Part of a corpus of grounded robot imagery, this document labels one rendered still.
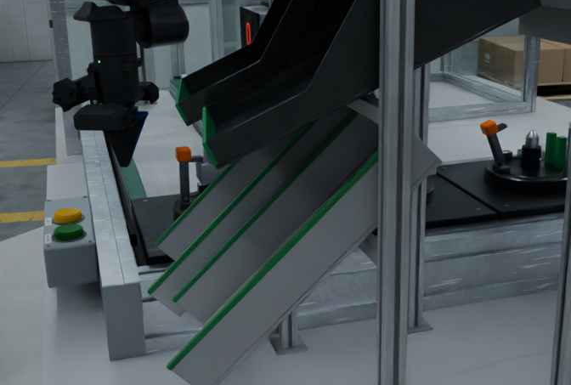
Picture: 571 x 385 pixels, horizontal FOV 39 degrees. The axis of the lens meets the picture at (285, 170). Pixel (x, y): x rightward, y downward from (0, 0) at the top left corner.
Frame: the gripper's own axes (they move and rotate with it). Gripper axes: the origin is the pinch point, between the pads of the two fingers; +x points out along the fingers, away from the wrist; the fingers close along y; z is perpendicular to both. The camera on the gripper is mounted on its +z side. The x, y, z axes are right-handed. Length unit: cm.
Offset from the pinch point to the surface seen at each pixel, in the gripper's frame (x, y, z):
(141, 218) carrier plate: 12.1, -2.4, -1.0
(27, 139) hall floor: 110, -404, 204
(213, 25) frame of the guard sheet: -6, -79, 3
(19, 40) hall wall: 88, -730, 354
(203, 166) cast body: 3.7, -1.4, -10.7
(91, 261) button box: 15.7, 4.5, 4.4
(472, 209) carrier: 12, -9, -48
